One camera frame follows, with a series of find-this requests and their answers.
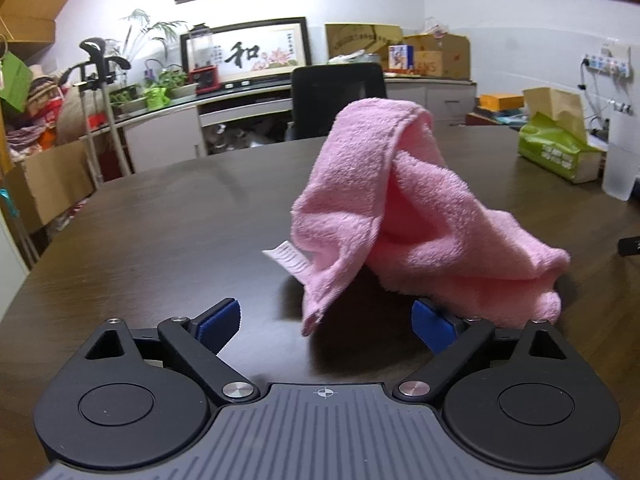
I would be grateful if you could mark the small potted green plant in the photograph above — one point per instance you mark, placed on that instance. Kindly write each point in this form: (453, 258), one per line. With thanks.
(175, 80)

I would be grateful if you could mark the translucent plastic cup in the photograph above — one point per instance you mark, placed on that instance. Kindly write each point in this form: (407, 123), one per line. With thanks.
(620, 172)

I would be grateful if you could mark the flat printed cardboard box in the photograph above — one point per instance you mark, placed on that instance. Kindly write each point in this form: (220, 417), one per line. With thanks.
(362, 40)

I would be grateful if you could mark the white sideboard cabinet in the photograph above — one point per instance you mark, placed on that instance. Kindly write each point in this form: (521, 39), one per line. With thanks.
(160, 135)

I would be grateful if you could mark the red base blender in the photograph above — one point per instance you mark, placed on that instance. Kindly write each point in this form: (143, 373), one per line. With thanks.
(205, 77)

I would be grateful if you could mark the large open cardboard box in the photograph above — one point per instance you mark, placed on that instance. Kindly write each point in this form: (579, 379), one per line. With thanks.
(52, 180)

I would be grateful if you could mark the brown cardboard box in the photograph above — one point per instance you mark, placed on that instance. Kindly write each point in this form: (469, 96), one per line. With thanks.
(447, 55)

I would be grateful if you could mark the black office chair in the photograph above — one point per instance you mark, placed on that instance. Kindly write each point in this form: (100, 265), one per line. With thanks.
(330, 91)

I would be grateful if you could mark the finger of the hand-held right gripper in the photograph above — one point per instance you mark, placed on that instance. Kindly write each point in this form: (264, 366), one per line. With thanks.
(631, 246)

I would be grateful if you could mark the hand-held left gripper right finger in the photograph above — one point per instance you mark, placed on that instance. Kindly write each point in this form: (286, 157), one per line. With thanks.
(432, 326)

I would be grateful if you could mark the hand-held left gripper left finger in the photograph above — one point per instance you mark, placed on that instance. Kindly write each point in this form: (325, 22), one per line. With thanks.
(220, 325)

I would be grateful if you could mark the pink towel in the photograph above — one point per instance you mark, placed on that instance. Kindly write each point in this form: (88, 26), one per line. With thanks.
(425, 200)

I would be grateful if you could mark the tall palm plant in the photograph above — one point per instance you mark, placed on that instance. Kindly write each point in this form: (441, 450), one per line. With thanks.
(142, 27)

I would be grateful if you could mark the white wall power strip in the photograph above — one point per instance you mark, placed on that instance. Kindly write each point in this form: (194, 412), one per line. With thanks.
(607, 62)

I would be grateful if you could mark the green tissue pack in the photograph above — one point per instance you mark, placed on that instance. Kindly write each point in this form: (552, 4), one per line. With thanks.
(555, 152)

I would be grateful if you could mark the upturned office chair frame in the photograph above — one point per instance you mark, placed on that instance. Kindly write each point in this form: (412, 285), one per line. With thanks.
(97, 52)

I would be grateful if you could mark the colourful printed small box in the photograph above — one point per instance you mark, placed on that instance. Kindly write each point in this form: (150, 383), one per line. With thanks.
(401, 56)

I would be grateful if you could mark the orange flat box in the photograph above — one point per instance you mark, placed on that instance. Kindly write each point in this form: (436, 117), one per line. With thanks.
(500, 101)

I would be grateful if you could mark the bright green plastic bag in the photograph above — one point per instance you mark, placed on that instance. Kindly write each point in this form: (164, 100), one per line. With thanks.
(156, 97)

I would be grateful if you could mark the framed calligraphy flower picture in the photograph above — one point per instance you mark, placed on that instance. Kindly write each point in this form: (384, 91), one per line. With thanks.
(252, 52)

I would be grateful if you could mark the pile of colourful clutter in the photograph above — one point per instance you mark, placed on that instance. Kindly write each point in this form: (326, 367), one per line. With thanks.
(42, 105)

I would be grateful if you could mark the green paper bag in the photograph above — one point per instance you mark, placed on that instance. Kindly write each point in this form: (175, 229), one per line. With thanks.
(12, 82)

